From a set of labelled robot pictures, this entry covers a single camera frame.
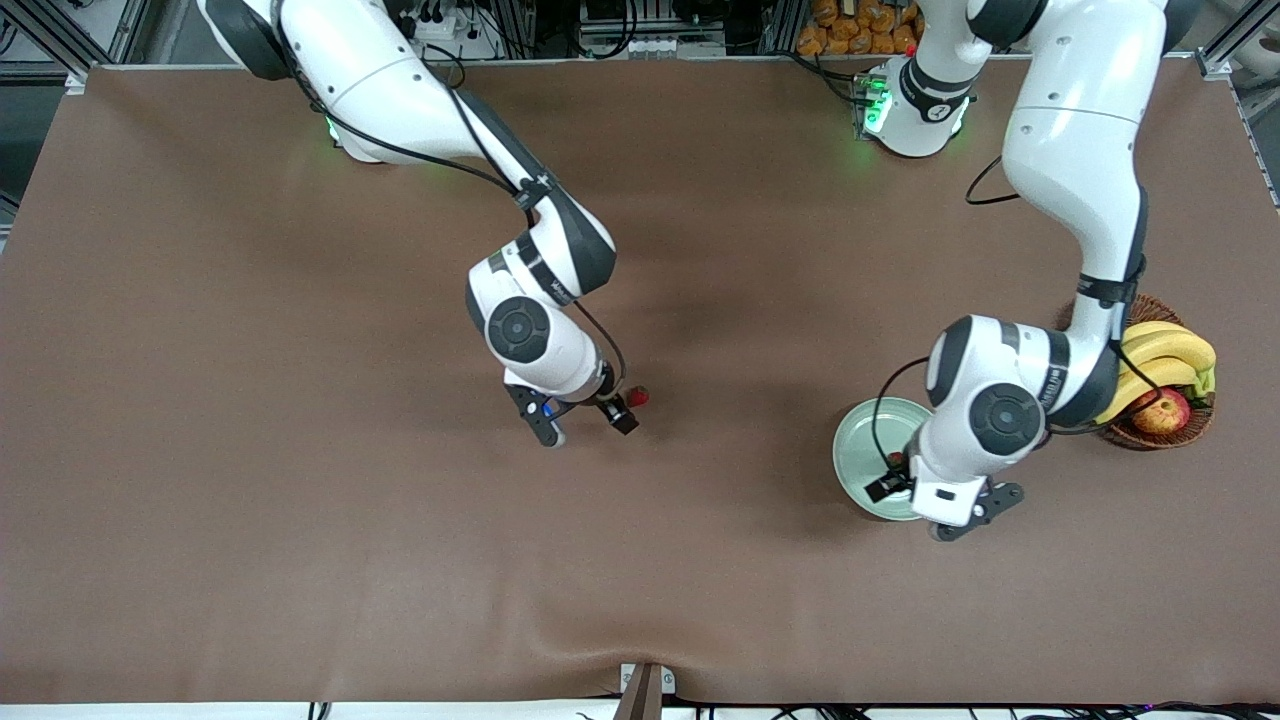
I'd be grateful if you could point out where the mint green plate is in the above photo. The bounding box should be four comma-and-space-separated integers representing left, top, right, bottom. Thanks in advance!
832, 397, 938, 522

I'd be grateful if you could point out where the red yellow apple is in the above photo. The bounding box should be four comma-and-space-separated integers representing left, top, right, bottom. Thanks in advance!
1133, 388, 1193, 436

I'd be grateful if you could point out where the brown wicker basket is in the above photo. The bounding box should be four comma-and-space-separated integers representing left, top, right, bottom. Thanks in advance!
1057, 293, 1216, 451

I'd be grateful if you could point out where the brown table cover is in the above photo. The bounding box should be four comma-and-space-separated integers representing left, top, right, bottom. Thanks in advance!
0, 55, 1280, 706

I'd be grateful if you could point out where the white power strip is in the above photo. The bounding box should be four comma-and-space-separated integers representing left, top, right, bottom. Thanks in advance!
405, 5, 486, 46

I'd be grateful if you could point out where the pile of orange items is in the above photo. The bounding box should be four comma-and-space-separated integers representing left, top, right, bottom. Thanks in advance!
797, 0, 926, 57

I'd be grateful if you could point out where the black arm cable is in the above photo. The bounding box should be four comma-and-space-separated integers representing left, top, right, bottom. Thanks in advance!
270, 0, 629, 401
873, 155, 1171, 476

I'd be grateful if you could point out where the grey table edge bracket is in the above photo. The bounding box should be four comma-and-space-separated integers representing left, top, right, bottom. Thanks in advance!
613, 662, 677, 720

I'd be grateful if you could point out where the aluminium frame rail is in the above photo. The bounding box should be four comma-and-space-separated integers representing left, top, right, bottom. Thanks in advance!
1195, 20, 1280, 211
0, 0, 151, 96

